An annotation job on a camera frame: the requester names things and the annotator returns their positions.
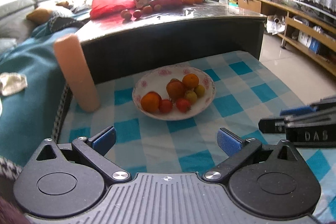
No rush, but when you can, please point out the teal blanket with houndstooth trim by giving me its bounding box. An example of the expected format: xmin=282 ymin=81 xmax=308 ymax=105
xmin=1 ymin=16 xmax=84 ymax=180

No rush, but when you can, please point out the blue white checkered tablecloth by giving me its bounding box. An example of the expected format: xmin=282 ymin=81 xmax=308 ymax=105
xmin=56 ymin=50 xmax=336 ymax=223

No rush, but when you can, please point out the small red cherry tomato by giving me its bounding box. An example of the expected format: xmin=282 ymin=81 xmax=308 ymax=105
xmin=175 ymin=98 xmax=191 ymax=113

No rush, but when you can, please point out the red plastic bag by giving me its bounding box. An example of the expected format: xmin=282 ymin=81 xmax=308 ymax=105
xmin=90 ymin=0 xmax=135 ymax=20

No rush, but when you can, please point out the pink ribbed cylinder cup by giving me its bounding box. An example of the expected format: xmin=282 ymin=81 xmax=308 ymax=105
xmin=54 ymin=34 xmax=100 ymax=112

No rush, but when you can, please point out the dark coffee table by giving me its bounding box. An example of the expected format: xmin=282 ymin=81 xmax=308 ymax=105
xmin=76 ymin=1 xmax=266 ymax=84

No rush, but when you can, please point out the orange tangerine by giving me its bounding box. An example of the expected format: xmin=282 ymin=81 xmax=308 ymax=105
xmin=182 ymin=73 xmax=199 ymax=89
xmin=140 ymin=92 xmax=162 ymax=113

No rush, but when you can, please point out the large red tomato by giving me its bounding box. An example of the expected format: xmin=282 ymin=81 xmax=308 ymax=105
xmin=166 ymin=79 xmax=186 ymax=101

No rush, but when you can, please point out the red cherry tomato with stem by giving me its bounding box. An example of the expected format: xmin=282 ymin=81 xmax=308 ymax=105
xmin=159 ymin=99 xmax=173 ymax=114

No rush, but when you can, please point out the white floral porcelain bowl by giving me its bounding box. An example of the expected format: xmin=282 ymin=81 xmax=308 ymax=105
xmin=132 ymin=65 xmax=216 ymax=121

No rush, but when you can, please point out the white cloth on blanket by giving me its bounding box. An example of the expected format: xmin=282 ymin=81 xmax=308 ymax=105
xmin=0 ymin=73 xmax=28 ymax=96

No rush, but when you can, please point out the mustard yellow cushion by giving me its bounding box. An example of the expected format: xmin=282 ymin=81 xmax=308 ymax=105
xmin=26 ymin=7 xmax=53 ymax=25

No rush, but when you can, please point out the grey sofa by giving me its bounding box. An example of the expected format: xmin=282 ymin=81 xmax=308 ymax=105
xmin=1 ymin=0 xmax=60 ymax=54

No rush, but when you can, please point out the wooden tv shelf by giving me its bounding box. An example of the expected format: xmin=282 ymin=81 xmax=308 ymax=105
xmin=238 ymin=0 xmax=335 ymax=75

